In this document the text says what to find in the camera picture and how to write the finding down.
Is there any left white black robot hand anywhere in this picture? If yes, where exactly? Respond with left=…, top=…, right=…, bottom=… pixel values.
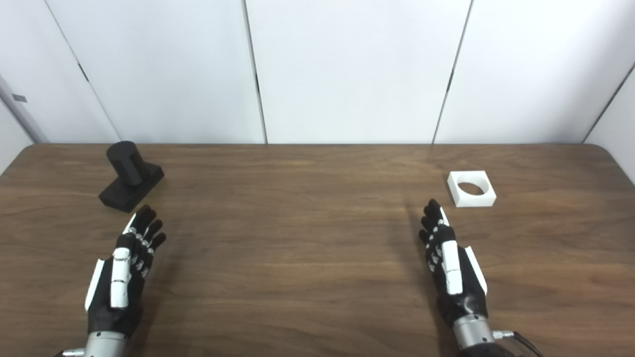
left=84, top=204, right=167, bottom=339

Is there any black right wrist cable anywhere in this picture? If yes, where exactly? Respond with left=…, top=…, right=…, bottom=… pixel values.
left=494, top=329, right=545, bottom=357

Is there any white square piece with hole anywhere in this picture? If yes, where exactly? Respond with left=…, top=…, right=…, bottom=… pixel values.
left=447, top=171, right=497, bottom=208

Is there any black peg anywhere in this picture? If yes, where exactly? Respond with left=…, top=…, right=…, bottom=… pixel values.
left=98, top=141, right=164, bottom=214

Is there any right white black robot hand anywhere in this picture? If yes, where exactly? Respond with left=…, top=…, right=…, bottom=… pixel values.
left=418, top=199, right=489, bottom=328

